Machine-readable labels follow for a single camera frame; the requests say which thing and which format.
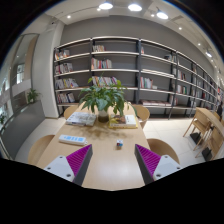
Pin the large white book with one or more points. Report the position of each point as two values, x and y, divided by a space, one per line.
81 118

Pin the small background green plant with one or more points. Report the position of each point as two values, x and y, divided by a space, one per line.
32 95

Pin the green potted plant white pot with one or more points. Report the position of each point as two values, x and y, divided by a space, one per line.
103 98

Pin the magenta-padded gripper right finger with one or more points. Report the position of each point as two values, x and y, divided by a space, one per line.
165 166

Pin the grey bookshelf unit with books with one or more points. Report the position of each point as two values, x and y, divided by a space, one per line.
116 63

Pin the light wooden side table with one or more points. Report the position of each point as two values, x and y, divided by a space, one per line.
213 118

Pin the small white charger block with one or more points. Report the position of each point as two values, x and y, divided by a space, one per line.
119 143

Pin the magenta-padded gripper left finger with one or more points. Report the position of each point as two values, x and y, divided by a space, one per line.
61 166

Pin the white power strip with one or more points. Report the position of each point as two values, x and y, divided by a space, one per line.
72 139

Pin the yellow book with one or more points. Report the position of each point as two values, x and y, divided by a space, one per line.
121 127

